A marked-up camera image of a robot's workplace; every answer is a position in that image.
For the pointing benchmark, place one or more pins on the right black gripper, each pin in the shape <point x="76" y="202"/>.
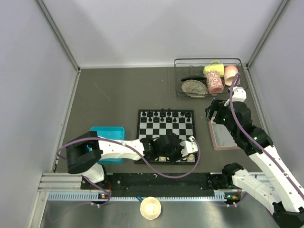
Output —
<point x="216" y="105"/>

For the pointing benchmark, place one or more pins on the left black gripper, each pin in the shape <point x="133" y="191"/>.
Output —
<point x="179" y="155"/>

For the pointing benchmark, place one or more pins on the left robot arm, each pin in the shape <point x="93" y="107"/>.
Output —
<point x="84" y="152"/>

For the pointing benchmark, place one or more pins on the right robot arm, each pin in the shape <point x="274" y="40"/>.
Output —
<point x="284" y="199"/>

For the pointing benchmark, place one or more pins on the black white chess board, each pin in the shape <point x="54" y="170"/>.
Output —
<point x="179" y="122"/>

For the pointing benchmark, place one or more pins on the white rook right corner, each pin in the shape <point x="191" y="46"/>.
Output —
<point x="190" y="156"/>

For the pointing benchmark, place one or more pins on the pink plastic tray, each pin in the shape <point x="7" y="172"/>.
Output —
<point x="221" y="138"/>

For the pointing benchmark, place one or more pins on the pink patterned mug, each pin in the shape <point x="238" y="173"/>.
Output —
<point x="214" y="83"/>

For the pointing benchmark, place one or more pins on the speckled ceramic plate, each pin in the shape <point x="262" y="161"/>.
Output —
<point x="194" y="88"/>

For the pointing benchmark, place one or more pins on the light pink cup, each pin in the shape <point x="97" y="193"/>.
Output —
<point x="229" y="74"/>

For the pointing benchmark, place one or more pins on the yellow mug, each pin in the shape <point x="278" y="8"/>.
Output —
<point x="214" y="66"/>

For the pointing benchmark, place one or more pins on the blue plastic tray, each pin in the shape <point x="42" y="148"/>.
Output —
<point x="113" y="133"/>

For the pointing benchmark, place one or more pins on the cream white bowl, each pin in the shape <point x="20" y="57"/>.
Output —
<point x="150" y="208"/>

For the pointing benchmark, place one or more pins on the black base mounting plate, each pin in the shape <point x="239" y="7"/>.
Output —
<point x="204" y="180"/>

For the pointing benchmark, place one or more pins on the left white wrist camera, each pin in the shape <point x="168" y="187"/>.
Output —
<point x="188" y="147"/>

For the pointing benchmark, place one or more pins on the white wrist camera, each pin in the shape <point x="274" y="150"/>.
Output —
<point x="238" y="94"/>
<point x="188" y="147"/>

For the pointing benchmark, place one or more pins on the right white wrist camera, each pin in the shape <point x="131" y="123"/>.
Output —
<point x="238" y="94"/>

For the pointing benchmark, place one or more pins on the black wire dish rack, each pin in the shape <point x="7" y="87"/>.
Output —
<point x="192" y="69"/>

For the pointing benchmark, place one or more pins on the grey cable duct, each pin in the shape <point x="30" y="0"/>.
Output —
<point x="95" y="196"/>

